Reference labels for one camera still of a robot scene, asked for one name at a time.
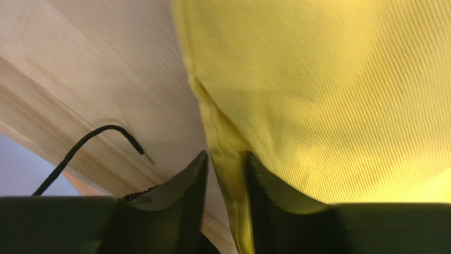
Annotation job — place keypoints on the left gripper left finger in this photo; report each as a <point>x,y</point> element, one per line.
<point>166,219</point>

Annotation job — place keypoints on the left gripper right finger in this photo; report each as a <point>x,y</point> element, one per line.
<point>285,220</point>

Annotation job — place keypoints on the yellow trousers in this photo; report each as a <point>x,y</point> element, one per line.
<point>346,101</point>

